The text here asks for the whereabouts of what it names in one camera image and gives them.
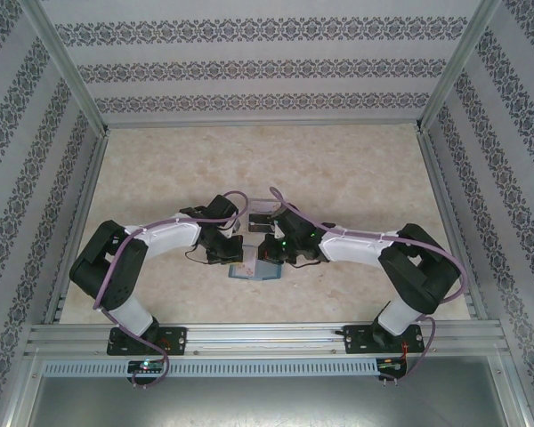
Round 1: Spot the black VIP card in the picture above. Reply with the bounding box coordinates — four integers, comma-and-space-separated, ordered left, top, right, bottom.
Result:
248, 213, 277, 233

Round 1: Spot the teal leather card holder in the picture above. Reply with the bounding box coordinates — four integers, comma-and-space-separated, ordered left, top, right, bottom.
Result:
228, 246, 283, 283

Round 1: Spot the pink floral VIP card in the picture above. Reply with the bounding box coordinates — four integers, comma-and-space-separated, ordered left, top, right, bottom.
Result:
241, 247, 259, 279

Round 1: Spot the grey metal sheet panel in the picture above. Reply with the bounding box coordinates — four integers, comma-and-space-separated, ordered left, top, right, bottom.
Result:
26, 375, 520, 427

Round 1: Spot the small circuit board green light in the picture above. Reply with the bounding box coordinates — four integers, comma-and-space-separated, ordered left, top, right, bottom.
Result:
127, 359, 166, 375

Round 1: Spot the thin black camera cable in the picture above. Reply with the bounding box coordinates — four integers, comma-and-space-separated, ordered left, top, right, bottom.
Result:
183, 250, 213, 267
287, 254, 327, 270

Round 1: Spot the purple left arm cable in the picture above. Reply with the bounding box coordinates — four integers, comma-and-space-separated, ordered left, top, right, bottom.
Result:
92, 189, 250, 391

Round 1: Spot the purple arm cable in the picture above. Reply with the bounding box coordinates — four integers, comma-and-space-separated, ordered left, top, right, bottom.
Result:
268, 186, 469, 384
92, 189, 250, 391

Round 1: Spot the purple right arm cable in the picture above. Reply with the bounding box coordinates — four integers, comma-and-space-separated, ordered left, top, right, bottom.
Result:
268, 186, 469, 384

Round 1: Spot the aluminium mounting rail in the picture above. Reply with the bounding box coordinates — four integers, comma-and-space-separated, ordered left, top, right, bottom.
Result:
25, 320, 505, 358

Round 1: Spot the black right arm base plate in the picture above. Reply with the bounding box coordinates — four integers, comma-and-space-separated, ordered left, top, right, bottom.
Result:
341, 324, 422, 356

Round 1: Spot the slotted grey cable duct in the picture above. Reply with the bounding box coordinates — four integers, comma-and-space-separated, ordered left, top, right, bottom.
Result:
41, 357, 380, 378

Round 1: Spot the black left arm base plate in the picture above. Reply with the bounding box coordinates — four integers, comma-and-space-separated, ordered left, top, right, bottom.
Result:
106, 326, 190, 358

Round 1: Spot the aluminium table edge rail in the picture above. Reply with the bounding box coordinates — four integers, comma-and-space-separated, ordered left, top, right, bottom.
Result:
416, 130, 490, 320
43, 132, 111, 325

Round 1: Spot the aluminium frame post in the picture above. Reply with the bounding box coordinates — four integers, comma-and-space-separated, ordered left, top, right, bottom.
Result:
414, 0, 505, 134
21, 0, 112, 137

